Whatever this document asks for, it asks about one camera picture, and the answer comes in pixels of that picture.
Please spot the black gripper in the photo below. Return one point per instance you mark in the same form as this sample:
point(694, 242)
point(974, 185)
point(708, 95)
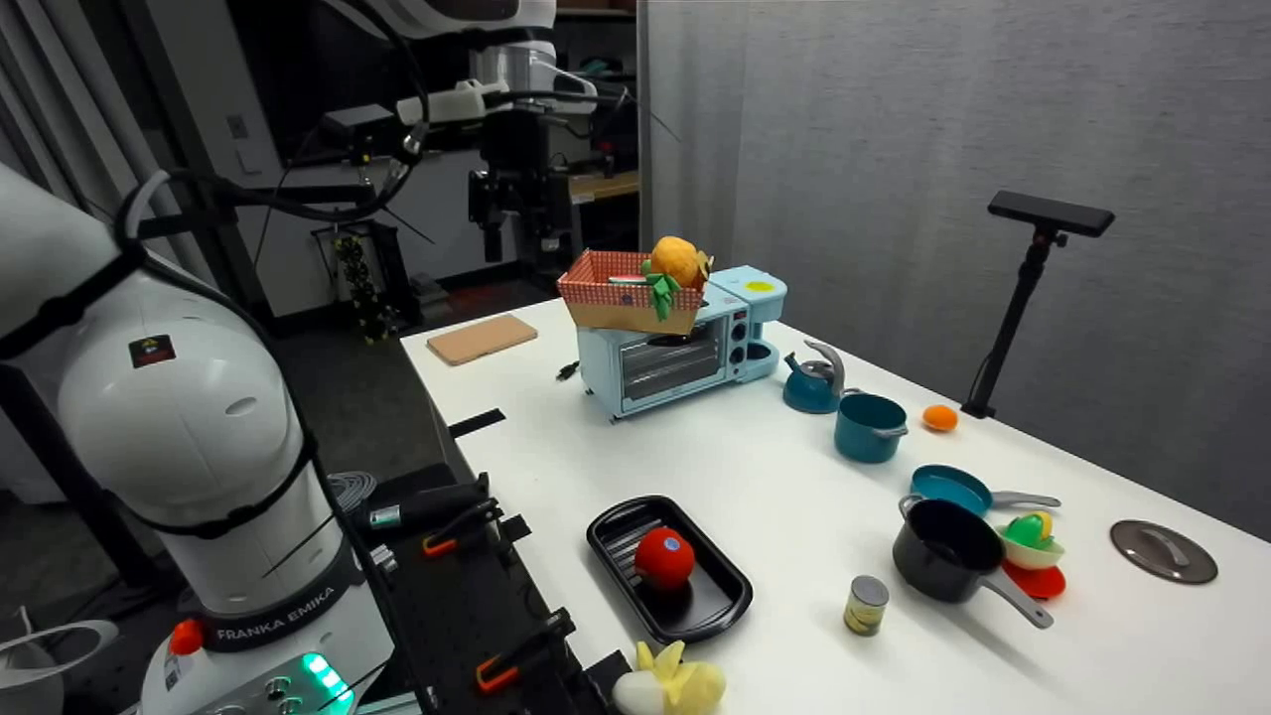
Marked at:
point(518, 192)

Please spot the yellow pineapple plushie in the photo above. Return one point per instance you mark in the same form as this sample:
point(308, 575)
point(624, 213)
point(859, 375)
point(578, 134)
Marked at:
point(675, 265)

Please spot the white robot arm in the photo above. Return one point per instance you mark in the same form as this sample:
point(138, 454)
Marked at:
point(186, 420)

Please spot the pink cardboard box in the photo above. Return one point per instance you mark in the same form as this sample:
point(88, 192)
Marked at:
point(608, 291)

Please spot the tan cutting board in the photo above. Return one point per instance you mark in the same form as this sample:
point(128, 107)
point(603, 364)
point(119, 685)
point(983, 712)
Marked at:
point(469, 343)

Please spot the light blue toy oven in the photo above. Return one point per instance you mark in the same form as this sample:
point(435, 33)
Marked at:
point(632, 375)

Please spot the orange black clamp rear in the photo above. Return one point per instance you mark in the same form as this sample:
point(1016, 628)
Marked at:
point(484, 519)

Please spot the orange black clamp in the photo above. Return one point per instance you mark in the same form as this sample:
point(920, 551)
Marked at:
point(484, 519)
point(510, 665)

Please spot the blue toy kettle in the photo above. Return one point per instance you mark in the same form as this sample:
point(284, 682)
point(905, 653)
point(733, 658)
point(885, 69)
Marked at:
point(815, 388)

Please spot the red toy tomato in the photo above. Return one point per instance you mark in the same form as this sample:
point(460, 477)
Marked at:
point(664, 559)

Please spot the teal toy pot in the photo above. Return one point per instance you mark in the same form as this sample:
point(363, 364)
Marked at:
point(868, 426)

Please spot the black rectangular tray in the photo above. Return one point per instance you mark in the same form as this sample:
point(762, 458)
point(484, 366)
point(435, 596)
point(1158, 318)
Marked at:
point(712, 596)

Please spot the orange black clamp front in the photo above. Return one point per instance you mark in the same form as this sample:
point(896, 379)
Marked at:
point(510, 665)

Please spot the small orange fruit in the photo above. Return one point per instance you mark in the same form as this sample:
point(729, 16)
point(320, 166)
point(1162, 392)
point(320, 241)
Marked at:
point(939, 420)

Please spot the teal toy frying pan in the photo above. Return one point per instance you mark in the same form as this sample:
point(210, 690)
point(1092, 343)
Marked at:
point(955, 486)

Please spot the yellow plush toy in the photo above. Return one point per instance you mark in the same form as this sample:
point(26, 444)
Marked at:
point(664, 682)

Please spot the black saucepan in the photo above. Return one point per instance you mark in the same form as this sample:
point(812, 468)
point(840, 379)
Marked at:
point(950, 554)

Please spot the green and red toy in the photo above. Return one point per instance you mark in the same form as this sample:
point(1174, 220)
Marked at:
point(1035, 554)

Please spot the black camera stand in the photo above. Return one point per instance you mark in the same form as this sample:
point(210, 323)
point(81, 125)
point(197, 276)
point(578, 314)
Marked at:
point(1049, 225)

